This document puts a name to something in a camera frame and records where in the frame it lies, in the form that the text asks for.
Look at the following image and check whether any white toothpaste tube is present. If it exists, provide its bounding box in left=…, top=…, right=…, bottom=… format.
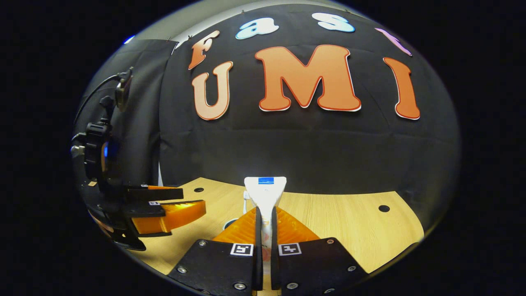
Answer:
left=244, top=176, right=287, bottom=276

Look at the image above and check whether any black backdrop cloth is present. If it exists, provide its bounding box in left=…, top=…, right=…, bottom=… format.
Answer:
left=158, top=3, right=461, bottom=198

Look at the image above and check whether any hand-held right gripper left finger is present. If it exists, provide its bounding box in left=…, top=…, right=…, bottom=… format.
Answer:
left=168, top=207, right=263, bottom=296

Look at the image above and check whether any plain black cloth panel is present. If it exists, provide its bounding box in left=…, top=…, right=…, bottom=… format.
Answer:
left=74, top=39, right=179, bottom=190

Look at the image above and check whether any wooden desktop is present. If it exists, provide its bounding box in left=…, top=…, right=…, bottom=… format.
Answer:
left=131, top=177, right=424, bottom=292

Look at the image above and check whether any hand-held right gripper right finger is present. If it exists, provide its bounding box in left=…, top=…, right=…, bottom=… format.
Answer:
left=270, top=207, right=369, bottom=296

